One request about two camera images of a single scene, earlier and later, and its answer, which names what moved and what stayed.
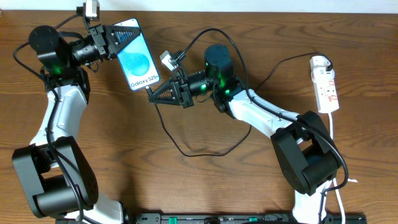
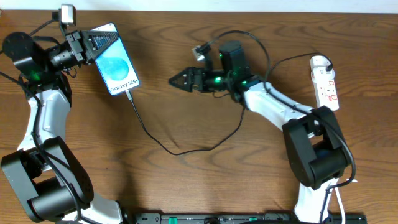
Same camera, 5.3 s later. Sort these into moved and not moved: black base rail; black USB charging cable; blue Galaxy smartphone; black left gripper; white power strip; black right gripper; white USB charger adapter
Moved: blue Galaxy smartphone; black USB charging cable; black right gripper; black left gripper
Not moved: black base rail; white USB charger adapter; white power strip
